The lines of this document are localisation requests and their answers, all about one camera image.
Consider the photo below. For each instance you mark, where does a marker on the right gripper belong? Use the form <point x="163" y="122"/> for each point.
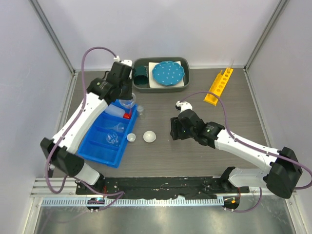
<point x="176" y="124"/>

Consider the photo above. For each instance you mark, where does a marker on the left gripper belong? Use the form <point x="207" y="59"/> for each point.
<point x="128" y="95"/>

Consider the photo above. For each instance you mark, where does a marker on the clear plastic beaker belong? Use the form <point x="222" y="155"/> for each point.
<point x="128" y="104"/>

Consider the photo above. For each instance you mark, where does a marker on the white squeeze bottle red cap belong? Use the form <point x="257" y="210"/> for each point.
<point x="118" y="112"/>

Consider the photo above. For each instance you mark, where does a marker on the small clear glass flask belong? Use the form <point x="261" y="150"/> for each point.
<point x="140" y="112"/>

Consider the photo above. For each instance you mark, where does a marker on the clear plastic funnel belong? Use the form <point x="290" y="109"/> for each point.
<point x="119" y="128"/>

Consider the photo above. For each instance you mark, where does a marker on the clear round glass flask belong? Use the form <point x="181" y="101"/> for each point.
<point x="112" y="138"/>

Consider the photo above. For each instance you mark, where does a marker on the blue plastic divided bin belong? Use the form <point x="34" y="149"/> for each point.
<point x="94" y="146"/>

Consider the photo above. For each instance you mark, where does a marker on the yellow test tube rack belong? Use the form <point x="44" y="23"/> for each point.
<point x="218" y="86"/>

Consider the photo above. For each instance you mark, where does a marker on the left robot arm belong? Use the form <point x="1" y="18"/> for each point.
<point x="60" y="151"/>

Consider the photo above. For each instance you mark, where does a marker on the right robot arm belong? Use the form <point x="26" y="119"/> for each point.
<point x="276" y="170"/>

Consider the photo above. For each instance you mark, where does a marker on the dark green mug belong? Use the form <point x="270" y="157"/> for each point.
<point x="140" y="76"/>

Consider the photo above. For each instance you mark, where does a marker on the white evaporating dish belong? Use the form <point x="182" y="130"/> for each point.
<point x="149" y="136"/>

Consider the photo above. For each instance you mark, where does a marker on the grey plastic tray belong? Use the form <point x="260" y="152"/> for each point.
<point x="144" y="62"/>

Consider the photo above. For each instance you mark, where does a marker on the white square paper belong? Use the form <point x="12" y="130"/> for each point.
<point x="185" y="65"/>

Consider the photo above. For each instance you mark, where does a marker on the blue dotted plate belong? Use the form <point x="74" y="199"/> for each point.
<point x="166" y="74"/>

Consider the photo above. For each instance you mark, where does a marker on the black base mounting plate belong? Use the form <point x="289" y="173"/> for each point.
<point x="164" y="188"/>

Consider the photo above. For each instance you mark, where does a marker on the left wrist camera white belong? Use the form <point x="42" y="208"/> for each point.
<point x="125" y="61"/>

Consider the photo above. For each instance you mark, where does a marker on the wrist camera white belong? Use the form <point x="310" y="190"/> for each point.
<point x="125" y="61"/>
<point x="183" y="106"/>

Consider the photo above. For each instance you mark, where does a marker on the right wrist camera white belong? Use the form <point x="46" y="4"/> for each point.
<point x="183" y="106"/>

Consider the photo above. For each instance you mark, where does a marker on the white slotted cable duct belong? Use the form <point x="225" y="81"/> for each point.
<point x="98" y="202"/>

